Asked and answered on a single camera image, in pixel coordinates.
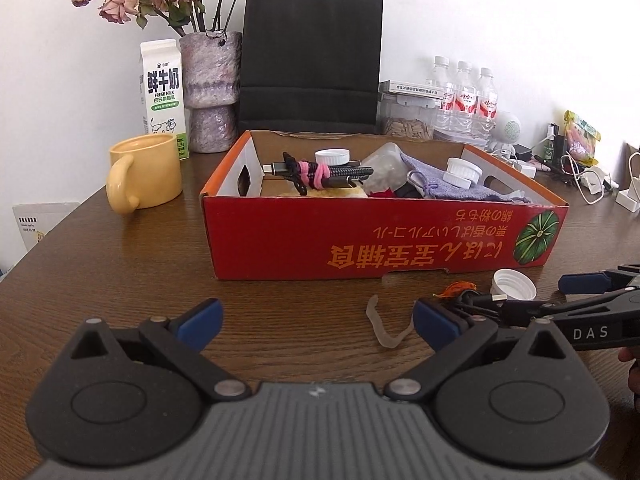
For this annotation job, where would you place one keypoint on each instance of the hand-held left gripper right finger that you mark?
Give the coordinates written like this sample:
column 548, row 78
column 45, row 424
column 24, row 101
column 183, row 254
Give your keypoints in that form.
column 435, row 327

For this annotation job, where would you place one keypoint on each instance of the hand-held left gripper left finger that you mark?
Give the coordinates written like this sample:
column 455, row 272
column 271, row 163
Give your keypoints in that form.
column 202, row 321

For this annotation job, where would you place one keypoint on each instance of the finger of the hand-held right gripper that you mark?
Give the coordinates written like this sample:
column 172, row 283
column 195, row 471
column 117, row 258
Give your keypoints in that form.
column 525, row 311
column 585, row 283

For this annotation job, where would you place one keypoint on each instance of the red cardboard box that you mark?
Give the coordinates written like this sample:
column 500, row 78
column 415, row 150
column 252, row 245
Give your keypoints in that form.
column 350, row 240

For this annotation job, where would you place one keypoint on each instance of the dark navy cloth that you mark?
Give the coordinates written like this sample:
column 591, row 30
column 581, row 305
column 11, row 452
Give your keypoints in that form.
column 407, row 191

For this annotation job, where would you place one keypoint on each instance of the purple cloth pouch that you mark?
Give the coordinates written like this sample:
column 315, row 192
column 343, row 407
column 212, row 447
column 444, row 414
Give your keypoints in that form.
column 450, row 189

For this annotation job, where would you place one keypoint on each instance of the yellow white plush toy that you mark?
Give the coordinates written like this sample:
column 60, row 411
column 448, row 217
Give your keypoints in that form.
column 330, row 194

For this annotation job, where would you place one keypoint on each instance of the translucent plastic bag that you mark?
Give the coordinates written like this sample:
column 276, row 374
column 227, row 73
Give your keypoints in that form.
column 385, row 165

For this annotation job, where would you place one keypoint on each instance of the person's right hand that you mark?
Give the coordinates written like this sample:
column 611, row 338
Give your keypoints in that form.
column 636, row 367

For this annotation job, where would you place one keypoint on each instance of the orange dried petal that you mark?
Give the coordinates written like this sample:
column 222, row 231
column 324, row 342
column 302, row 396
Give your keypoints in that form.
column 457, row 289

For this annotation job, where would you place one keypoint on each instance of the clear rubber strip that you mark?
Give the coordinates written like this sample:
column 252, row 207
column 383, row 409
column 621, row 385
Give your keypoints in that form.
column 387, row 341

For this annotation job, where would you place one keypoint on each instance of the white plug adapter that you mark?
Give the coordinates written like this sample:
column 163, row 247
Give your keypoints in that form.
column 595, row 180

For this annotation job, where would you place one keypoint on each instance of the white square charger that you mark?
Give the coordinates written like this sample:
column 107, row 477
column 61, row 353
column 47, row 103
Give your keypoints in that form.
column 522, row 167

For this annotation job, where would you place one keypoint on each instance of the black upright stand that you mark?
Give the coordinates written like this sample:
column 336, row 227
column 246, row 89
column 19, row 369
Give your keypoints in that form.
column 560, row 152

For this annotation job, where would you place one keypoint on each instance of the small green bottle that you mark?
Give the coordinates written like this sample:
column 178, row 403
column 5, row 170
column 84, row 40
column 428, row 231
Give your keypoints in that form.
column 550, row 150

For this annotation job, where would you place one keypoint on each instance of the brown cardboard item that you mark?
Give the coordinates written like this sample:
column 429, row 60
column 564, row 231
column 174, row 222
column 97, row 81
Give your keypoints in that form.
column 629, row 152

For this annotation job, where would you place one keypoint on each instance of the red fuzzy cloth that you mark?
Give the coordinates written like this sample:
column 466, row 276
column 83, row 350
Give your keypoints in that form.
column 382, row 193

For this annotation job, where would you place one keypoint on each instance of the black power adapter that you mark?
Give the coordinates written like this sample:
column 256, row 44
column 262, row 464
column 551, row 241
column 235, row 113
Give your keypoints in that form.
column 523, row 152

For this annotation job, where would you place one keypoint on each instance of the yellow green snack packet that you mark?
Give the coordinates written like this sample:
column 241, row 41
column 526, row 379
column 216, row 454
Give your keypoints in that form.
column 580, row 137

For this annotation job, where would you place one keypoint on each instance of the yellow ceramic mug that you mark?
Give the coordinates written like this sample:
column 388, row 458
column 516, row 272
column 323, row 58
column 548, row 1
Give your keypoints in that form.
column 150, row 175

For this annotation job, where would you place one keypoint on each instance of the white robot speaker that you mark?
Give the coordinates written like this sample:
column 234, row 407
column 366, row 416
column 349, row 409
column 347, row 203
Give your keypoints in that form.
column 507, row 127

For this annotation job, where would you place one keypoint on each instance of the white printed booklet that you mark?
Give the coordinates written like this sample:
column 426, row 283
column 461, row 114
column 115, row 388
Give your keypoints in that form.
column 45, row 225

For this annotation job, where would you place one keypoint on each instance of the white tin box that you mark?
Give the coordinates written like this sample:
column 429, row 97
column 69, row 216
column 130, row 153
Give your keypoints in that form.
column 457, row 136

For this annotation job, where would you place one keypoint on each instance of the clear seed container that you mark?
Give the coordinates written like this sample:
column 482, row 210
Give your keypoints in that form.
column 407, row 127

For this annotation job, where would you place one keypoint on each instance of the white green milk carton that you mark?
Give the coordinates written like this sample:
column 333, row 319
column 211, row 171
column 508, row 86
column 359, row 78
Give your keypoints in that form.
column 162, row 105

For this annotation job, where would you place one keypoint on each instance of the flat white box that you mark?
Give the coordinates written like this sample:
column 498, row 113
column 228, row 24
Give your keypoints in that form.
column 407, row 87

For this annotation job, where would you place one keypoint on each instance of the black paper bag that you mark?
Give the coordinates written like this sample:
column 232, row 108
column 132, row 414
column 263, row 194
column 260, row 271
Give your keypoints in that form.
column 310, row 60

